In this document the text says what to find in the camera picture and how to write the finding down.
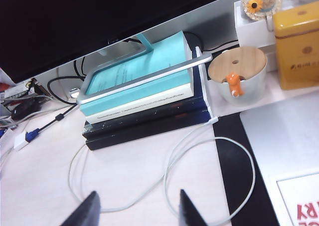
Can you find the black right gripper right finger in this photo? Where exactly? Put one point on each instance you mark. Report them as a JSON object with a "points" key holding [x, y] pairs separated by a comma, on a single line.
{"points": [[189, 211]]}

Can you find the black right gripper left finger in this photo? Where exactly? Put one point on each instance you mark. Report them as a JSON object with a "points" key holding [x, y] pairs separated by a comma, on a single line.
{"points": [[84, 211]]}

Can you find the black desk mat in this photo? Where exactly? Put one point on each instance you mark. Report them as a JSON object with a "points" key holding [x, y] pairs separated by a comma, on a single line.
{"points": [[229, 156]]}

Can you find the thick black book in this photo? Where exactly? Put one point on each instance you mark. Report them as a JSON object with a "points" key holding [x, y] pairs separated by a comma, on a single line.
{"points": [[149, 133]]}

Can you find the white video adapter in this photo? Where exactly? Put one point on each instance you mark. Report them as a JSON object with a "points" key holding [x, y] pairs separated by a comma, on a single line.
{"points": [[22, 142]]}

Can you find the white book with printed spine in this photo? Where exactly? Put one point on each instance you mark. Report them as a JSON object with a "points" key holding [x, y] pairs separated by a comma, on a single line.
{"points": [[139, 105]]}

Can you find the flat black gadget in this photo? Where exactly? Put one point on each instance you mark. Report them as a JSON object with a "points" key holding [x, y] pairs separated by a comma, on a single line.
{"points": [[25, 108]]}

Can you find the silver laptop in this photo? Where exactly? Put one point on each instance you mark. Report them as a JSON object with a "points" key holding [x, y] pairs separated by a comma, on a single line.
{"points": [[281, 136]]}

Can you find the orange cat figurine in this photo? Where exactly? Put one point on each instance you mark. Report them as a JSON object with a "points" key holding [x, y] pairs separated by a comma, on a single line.
{"points": [[234, 85]]}

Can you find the silver and teal monitor stand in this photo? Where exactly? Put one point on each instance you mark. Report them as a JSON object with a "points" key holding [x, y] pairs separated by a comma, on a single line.
{"points": [[149, 77]]}

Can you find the white mug with wooden lid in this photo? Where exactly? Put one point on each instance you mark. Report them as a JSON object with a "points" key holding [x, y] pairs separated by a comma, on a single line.
{"points": [[251, 86]]}

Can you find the teal book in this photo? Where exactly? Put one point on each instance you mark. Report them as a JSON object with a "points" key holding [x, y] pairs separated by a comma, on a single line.
{"points": [[162, 59]]}

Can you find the white storage box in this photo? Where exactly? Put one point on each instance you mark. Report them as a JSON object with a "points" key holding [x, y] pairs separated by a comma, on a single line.
{"points": [[251, 34]]}

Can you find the large black computer monitor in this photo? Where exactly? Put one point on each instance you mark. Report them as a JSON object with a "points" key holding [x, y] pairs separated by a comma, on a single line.
{"points": [[99, 16]]}

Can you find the yellow tin box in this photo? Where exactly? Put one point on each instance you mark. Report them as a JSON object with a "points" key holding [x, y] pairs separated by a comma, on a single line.
{"points": [[299, 49]]}

